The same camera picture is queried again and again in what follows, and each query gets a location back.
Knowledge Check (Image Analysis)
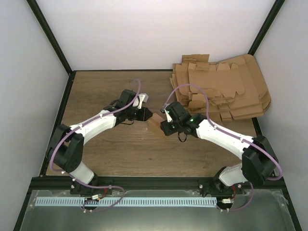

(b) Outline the clear acrylic front plate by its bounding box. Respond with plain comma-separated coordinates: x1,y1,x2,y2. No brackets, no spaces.
20,190,295,231

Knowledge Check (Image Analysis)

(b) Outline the stack of flat cardboard blanks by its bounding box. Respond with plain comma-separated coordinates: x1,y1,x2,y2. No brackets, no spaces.
170,54,271,122

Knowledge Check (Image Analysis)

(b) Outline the light blue slotted cable duct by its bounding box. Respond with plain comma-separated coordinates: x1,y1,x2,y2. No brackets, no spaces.
35,197,217,207

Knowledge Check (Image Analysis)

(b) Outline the black front mounting rail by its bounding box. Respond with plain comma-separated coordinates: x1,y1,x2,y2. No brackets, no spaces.
28,175,286,194

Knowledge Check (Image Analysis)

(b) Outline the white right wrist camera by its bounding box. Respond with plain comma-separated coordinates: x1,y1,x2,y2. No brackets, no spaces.
160,108,173,123

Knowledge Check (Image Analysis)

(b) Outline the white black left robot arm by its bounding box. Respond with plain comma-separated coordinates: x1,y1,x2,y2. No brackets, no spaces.
46,89,153,194

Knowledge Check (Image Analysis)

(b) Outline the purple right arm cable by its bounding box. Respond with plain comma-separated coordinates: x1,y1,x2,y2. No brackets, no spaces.
163,83,282,213

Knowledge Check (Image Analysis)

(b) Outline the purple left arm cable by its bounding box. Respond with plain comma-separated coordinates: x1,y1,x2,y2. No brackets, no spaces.
48,78,142,214

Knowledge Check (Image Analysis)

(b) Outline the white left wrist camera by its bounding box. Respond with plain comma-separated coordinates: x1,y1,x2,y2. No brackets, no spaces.
138,93,149,109

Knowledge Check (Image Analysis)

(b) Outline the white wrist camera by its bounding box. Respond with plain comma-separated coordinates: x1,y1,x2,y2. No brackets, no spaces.
160,108,173,123
138,93,149,109

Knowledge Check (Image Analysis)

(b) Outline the brown cardboard box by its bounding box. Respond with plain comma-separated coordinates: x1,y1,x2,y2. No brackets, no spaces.
147,113,165,139

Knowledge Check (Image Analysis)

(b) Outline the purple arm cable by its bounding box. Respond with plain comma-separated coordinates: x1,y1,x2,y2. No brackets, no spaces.
163,83,282,213
48,78,142,214

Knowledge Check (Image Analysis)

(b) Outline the black back left frame post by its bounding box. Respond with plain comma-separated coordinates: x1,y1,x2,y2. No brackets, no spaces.
26,0,73,74

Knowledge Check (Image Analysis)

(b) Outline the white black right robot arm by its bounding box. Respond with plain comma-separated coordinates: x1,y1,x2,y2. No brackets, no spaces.
160,102,279,194

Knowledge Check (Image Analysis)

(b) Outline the black frame post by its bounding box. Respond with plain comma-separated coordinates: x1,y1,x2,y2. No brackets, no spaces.
248,0,285,55
26,0,73,74

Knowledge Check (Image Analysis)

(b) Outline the black back right frame post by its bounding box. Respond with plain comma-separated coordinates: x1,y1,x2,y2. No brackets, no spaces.
248,0,285,55

